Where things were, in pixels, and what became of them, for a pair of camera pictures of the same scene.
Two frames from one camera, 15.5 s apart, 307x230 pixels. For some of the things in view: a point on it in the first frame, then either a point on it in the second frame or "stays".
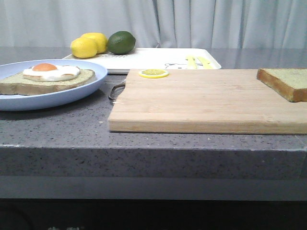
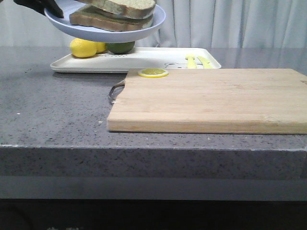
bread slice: x=289 y=84 -> x=140 y=9
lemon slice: x=153 y=73 stays
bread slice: x=16 y=84 -> x=90 y=17
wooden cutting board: x=217 y=101 stays
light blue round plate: x=26 y=102 -> x=67 y=7
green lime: x=121 y=42 stays
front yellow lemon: x=84 y=47 stays
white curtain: x=156 y=23 stays
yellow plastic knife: x=206 y=64 stays
